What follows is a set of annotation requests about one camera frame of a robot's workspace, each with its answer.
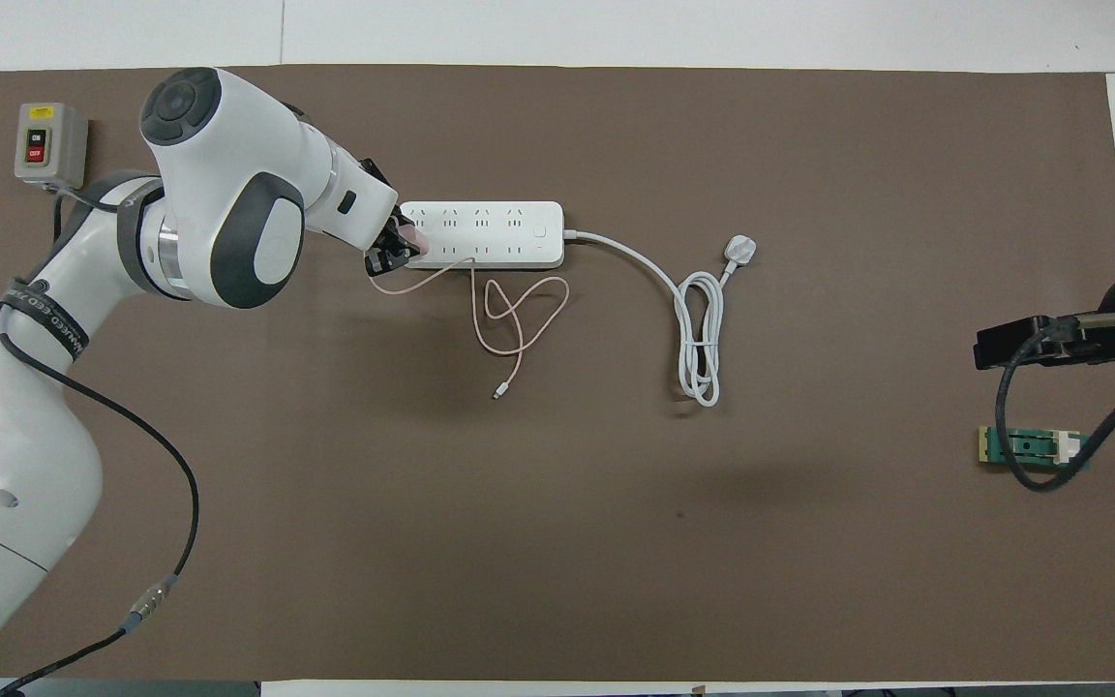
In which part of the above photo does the white power cord with plug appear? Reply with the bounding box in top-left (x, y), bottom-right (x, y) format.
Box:
top-left (563, 229), bottom-right (760, 409)

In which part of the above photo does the grey on-off switch box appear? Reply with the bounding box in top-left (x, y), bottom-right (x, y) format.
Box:
top-left (15, 103), bottom-right (90, 193)

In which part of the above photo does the brown table mat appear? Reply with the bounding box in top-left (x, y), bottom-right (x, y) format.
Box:
top-left (0, 64), bottom-right (1115, 683)

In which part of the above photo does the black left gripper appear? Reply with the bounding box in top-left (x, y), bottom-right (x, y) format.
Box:
top-left (359, 157), bottom-right (428, 280)

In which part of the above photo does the white power strip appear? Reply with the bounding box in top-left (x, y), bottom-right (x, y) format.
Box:
top-left (399, 201), bottom-right (565, 270)

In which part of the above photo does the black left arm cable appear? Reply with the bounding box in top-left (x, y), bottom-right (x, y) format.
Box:
top-left (0, 184), bottom-right (200, 697)

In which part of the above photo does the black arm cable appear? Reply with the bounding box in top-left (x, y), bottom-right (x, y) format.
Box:
top-left (0, 184), bottom-right (200, 697)
top-left (1000, 310), bottom-right (1115, 493)

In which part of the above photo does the pink charging cable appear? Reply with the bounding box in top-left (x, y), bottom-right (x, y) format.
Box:
top-left (364, 257), bottom-right (571, 401)

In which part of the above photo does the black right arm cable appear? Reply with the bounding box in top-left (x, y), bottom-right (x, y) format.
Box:
top-left (1000, 310), bottom-right (1115, 493)

